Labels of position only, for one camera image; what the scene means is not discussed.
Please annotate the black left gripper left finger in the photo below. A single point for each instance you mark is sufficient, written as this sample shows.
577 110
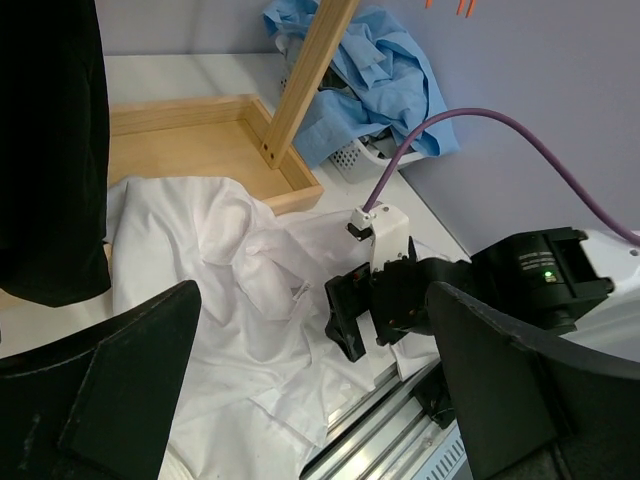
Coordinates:
99 404

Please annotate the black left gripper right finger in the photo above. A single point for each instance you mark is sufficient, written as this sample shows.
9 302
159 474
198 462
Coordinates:
530 404

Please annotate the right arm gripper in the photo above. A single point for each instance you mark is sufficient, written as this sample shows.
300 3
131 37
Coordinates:
395 297

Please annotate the white shirt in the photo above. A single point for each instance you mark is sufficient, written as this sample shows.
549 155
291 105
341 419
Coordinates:
263 379

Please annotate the black shirt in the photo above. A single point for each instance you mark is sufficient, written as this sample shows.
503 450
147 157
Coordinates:
55 139

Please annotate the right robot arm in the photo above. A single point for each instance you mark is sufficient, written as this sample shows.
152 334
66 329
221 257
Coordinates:
547 278

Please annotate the blue shirt pile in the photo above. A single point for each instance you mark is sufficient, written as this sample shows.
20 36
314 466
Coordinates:
390 85

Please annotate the white laundry basket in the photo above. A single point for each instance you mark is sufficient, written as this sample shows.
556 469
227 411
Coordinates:
364 157

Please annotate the wooden clothes rack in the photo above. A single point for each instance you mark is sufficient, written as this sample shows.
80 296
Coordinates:
233 136

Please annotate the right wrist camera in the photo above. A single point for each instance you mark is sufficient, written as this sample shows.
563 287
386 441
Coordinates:
388 229

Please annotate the aluminium rail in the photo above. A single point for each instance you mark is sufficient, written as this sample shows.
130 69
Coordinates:
387 434

